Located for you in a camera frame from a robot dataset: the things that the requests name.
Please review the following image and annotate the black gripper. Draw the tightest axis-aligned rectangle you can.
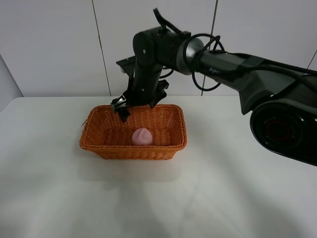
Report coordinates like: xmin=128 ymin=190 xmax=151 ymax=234
xmin=110 ymin=63 xmax=169 ymax=123

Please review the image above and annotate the pink peach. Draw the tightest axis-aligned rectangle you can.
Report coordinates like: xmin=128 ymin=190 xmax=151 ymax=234
xmin=132 ymin=127 xmax=153 ymax=146

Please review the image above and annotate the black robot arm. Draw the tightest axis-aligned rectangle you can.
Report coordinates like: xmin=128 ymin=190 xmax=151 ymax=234
xmin=111 ymin=27 xmax=317 ymax=165

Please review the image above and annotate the orange woven plastic basket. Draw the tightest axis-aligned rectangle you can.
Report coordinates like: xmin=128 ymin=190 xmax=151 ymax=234
xmin=79 ymin=104 xmax=187 ymax=160

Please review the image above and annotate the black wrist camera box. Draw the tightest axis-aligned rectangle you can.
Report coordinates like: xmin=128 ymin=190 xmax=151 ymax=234
xmin=116 ymin=56 xmax=136 ymax=76

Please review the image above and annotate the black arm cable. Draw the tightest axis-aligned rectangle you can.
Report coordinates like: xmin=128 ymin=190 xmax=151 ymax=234
xmin=153 ymin=8 xmax=317 ymax=93

